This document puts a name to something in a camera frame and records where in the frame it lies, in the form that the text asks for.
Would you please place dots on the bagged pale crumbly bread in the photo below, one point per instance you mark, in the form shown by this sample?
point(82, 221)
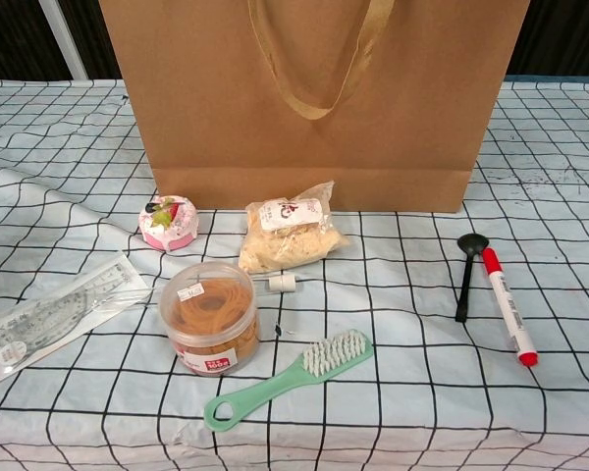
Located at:
point(284, 240)

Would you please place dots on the clear jar of rubber bands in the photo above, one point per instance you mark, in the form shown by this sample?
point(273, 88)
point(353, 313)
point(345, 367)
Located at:
point(211, 314)

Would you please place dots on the pink strawberry cake cup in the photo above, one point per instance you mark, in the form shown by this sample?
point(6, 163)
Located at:
point(169, 223)

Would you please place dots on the small white cap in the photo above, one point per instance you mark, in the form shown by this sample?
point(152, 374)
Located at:
point(281, 283)

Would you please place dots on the brown paper bag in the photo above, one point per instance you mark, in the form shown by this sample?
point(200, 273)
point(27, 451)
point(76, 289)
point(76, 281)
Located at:
point(226, 122)

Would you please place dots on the green plastic brush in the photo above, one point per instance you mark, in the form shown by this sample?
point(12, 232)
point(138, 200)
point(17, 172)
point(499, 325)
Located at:
point(284, 378)

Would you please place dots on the black plastic spoon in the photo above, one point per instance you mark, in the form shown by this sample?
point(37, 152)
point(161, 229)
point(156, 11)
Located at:
point(471, 275)

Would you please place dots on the white black checked tablecloth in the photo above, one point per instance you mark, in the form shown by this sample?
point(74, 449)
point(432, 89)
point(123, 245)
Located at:
point(422, 392)

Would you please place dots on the red white marker pen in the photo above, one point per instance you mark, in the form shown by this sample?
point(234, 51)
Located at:
point(508, 309)

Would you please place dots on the packaged clear ruler set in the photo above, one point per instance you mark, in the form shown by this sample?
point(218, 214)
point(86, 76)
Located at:
point(54, 314)

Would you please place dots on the dark blue table cover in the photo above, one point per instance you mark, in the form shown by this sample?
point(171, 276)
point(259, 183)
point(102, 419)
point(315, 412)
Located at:
point(554, 78)

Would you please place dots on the white partition post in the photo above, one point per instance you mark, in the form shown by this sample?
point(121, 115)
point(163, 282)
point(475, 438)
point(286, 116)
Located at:
point(66, 39)

